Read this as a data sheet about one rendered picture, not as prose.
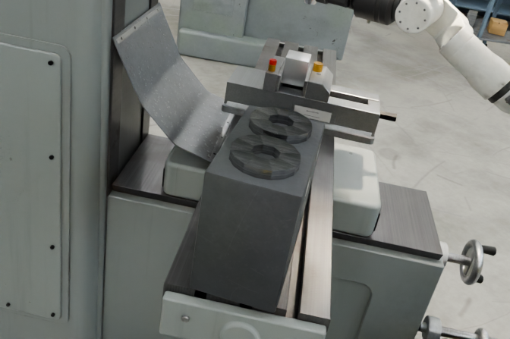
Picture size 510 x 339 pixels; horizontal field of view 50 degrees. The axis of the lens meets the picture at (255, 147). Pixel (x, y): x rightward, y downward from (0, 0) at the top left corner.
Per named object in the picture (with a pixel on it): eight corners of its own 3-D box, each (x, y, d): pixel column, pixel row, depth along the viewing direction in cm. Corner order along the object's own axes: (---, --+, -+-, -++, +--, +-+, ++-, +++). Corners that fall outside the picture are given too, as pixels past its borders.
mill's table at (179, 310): (332, 71, 183) (337, 48, 179) (319, 374, 74) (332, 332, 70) (264, 58, 184) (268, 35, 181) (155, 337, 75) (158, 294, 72)
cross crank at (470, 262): (475, 268, 147) (491, 233, 141) (485, 299, 137) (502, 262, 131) (417, 255, 148) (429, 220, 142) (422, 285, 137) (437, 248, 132)
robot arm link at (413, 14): (383, 17, 113) (437, 32, 108) (365, 27, 104) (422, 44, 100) (398, -40, 107) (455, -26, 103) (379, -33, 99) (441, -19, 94)
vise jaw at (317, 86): (331, 83, 130) (335, 67, 128) (327, 102, 119) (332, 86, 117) (306, 78, 131) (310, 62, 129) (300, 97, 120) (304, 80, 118)
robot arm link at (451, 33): (407, 6, 111) (454, 52, 109) (392, 14, 104) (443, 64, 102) (429, -19, 107) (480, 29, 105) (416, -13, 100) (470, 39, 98)
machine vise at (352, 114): (373, 118, 133) (385, 76, 128) (373, 145, 120) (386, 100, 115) (234, 88, 137) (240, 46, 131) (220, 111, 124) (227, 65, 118)
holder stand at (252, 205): (302, 222, 91) (328, 114, 81) (275, 315, 72) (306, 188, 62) (232, 203, 92) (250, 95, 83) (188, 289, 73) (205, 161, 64)
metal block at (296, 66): (306, 78, 127) (311, 54, 124) (303, 87, 122) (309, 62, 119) (284, 73, 128) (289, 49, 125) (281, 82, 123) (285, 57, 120)
